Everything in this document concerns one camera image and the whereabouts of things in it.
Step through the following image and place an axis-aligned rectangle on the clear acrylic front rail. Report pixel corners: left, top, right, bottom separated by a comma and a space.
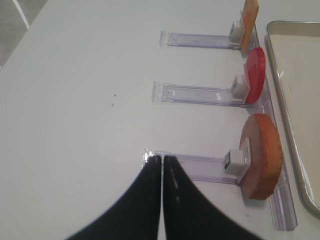
249, 24, 299, 231

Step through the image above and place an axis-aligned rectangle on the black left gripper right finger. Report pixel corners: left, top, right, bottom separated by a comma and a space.
163, 155, 259, 240

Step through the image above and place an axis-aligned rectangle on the clear acrylic bun pusher rack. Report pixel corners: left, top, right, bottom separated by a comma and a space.
142, 149, 239, 185

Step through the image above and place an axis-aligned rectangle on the metal serving tray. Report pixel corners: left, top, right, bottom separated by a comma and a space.
265, 20, 320, 216

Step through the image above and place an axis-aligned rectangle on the red tomato slice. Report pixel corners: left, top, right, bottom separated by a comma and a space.
244, 47, 266, 105

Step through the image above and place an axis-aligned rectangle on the clear acrylic cheese pusher rack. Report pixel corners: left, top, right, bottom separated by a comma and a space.
159, 30, 241, 50

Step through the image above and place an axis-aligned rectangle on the brown bun slice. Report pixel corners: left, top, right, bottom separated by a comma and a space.
239, 113, 284, 200

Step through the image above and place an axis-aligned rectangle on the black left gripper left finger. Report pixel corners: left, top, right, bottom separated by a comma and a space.
69, 156, 162, 240

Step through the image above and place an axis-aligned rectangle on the grey bun rack pusher block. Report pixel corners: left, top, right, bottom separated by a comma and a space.
223, 138, 251, 184

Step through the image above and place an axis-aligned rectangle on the grey cheese rack pusher block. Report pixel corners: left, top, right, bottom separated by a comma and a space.
228, 11, 245, 46

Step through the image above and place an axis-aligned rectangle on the grey tomato rack pusher block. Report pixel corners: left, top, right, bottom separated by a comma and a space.
229, 64, 251, 104

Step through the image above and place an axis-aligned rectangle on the clear acrylic tomato pusher rack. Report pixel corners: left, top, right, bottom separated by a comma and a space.
151, 82, 253, 108

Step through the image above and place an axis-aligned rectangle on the orange cheese slice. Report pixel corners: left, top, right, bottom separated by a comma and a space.
240, 0, 259, 54

